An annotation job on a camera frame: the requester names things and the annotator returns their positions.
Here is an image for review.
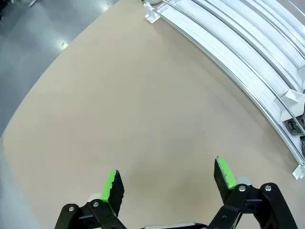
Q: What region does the white can dispenser rack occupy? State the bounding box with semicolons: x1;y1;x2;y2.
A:
142;0;305;181

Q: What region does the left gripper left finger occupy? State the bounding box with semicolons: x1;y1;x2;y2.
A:
54;169;127;229

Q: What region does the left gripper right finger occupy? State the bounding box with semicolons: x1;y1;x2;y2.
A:
208;156;298;229

